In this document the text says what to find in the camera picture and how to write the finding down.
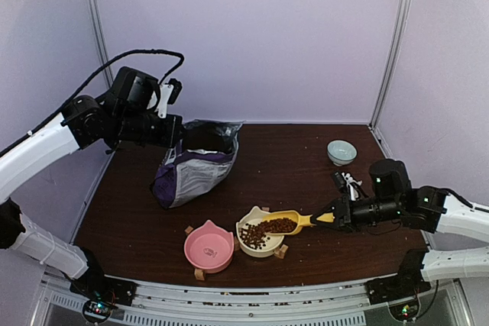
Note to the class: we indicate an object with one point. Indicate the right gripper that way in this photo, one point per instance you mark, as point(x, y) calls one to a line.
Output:
point(343, 214)

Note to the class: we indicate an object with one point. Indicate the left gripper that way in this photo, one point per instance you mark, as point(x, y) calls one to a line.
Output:
point(169, 137)

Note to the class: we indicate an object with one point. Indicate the yellow plastic scoop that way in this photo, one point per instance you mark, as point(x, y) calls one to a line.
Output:
point(299, 220)

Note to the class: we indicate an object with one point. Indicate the purple pet food bag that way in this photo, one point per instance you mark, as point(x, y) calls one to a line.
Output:
point(201, 159)

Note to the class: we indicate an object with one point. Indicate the brown kibble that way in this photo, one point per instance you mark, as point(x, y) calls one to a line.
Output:
point(279, 226)
point(253, 236)

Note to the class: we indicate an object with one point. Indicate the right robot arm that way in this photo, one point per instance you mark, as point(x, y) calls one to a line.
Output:
point(427, 208)

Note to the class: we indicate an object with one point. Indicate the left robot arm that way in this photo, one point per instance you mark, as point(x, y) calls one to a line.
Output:
point(134, 109)

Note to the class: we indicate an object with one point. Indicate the light blue ceramic bowl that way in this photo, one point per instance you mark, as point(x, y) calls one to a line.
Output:
point(341, 152)

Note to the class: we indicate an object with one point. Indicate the wooden bowl stand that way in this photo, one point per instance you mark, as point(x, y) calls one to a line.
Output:
point(200, 275)

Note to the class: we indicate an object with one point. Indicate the cream cat-shaped bowl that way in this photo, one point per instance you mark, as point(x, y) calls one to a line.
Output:
point(254, 216)

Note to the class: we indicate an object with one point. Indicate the brown kibble in cream bowl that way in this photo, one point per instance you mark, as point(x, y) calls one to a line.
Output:
point(253, 236)

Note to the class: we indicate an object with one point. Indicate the pink cat-shaped bowl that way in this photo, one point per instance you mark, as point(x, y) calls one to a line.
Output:
point(209, 247)

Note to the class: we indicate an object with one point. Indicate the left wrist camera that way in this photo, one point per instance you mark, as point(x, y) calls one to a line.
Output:
point(166, 94)

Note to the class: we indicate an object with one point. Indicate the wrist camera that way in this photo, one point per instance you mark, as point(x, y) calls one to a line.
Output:
point(348, 185)
point(166, 94)

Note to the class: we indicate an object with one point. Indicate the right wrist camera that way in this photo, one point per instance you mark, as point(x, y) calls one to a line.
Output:
point(348, 185)

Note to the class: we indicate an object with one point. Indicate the front aluminium rail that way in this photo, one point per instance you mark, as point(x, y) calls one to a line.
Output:
point(343, 303)

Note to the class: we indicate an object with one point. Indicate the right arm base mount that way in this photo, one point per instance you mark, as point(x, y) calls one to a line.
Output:
point(407, 282)

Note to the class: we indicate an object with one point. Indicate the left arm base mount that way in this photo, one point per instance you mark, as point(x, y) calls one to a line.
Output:
point(98, 287)

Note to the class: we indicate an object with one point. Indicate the left aluminium frame post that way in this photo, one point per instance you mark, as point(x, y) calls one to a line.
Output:
point(97, 31)

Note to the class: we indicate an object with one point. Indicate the aluminium frame post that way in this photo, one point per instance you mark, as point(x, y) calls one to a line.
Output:
point(403, 10)
point(97, 31)

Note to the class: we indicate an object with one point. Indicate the right aluminium frame post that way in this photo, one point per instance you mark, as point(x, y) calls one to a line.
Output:
point(403, 10)

